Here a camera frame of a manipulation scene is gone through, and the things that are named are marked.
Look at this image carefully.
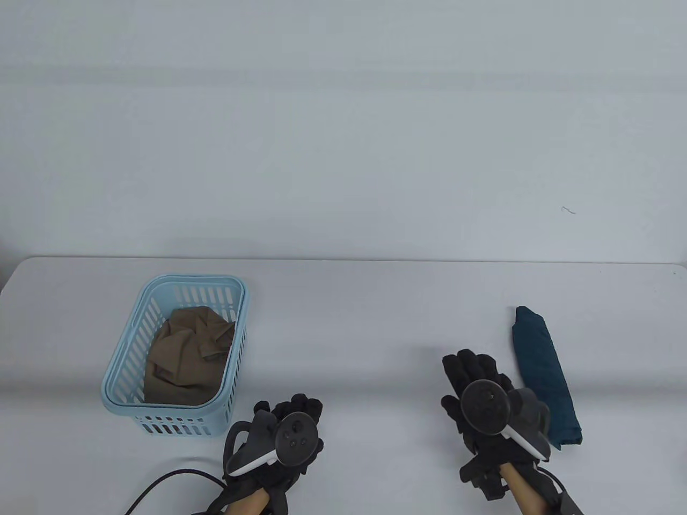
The dark teal folded cloth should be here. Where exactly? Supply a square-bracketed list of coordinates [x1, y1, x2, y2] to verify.
[511, 306, 583, 450]

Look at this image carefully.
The black cable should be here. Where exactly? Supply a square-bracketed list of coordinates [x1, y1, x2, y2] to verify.
[125, 470, 227, 515]

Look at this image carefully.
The black and white controller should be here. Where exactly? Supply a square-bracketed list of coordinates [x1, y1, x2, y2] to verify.
[462, 379, 552, 462]
[223, 410, 318, 478]

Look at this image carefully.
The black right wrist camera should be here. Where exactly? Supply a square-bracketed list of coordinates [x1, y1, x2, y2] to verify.
[537, 466, 584, 515]

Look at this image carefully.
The person's right forearm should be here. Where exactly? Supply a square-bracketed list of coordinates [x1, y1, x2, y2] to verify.
[500, 462, 545, 515]

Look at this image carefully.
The black and white right controller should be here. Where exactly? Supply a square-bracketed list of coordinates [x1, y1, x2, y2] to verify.
[462, 379, 552, 462]

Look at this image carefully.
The brown crumpled cloth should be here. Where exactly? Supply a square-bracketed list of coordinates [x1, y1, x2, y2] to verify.
[143, 306, 236, 405]

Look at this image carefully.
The person's right hand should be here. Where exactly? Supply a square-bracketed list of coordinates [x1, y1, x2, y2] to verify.
[441, 349, 552, 503]

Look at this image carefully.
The person's left hand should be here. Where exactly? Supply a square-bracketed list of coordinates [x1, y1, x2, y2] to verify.
[207, 394, 326, 515]

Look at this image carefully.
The light blue plastic basket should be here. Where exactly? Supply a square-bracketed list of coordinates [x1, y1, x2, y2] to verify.
[101, 274, 250, 437]

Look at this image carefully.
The person's left forearm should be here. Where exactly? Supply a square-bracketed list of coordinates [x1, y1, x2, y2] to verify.
[225, 487, 272, 515]

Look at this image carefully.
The black and white left controller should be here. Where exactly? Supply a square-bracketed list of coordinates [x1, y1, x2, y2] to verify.
[223, 410, 318, 478]

